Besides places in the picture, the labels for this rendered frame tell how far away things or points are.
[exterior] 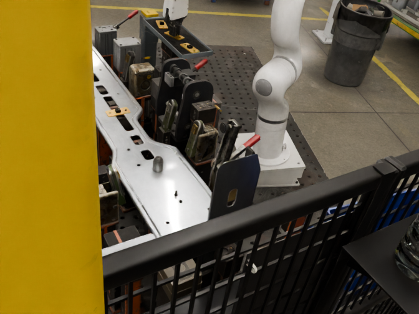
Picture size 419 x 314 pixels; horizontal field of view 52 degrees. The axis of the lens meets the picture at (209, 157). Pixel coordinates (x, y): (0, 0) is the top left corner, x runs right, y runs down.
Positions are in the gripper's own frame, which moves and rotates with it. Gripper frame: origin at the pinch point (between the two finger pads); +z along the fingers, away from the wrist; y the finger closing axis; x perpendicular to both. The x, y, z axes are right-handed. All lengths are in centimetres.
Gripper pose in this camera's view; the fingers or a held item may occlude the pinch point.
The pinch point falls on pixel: (174, 29)
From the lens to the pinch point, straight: 181.9
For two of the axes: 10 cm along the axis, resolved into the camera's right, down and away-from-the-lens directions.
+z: -1.2, 7.8, 6.1
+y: -6.4, 4.1, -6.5
